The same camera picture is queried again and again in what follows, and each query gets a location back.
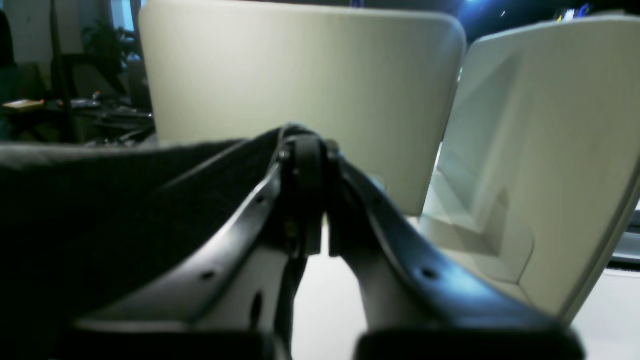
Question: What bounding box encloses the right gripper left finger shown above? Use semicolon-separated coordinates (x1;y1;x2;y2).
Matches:
75;135;326;336

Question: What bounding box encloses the grey t-shirt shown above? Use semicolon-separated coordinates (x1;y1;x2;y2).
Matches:
0;125;321;360

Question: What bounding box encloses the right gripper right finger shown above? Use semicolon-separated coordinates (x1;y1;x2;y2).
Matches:
325;140;556;334

